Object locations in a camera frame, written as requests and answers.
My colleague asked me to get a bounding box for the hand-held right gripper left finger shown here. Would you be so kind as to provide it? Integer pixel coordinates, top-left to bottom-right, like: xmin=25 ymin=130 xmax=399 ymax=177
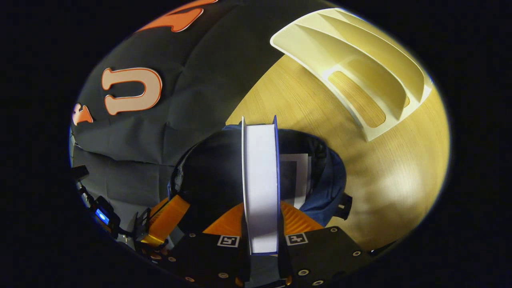
xmin=160 ymin=202 xmax=252 ymax=287

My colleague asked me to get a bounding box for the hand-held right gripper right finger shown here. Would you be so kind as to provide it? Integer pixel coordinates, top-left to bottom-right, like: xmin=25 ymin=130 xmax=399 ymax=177
xmin=278 ymin=201 xmax=375 ymax=288

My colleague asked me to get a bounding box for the blue schoolbag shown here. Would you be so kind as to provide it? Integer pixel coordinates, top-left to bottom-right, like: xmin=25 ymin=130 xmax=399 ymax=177
xmin=168 ymin=124 xmax=353 ymax=225

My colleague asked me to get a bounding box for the blue cover book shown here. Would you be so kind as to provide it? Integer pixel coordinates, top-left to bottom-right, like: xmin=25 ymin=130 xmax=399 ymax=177
xmin=241 ymin=115 xmax=280 ymax=256

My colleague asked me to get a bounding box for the cream plastic bookshelf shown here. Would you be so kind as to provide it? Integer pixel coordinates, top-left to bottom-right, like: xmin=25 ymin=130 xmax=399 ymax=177
xmin=270 ymin=8 xmax=433 ymax=142

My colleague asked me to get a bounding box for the black backdrop cloth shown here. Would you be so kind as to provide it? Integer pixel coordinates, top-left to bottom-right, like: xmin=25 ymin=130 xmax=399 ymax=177
xmin=70 ymin=0 xmax=340 ymax=240

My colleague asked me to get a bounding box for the black cable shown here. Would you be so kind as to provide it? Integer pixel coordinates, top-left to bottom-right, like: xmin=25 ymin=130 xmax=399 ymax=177
xmin=77 ymin=182 xmax=136 ymax=237

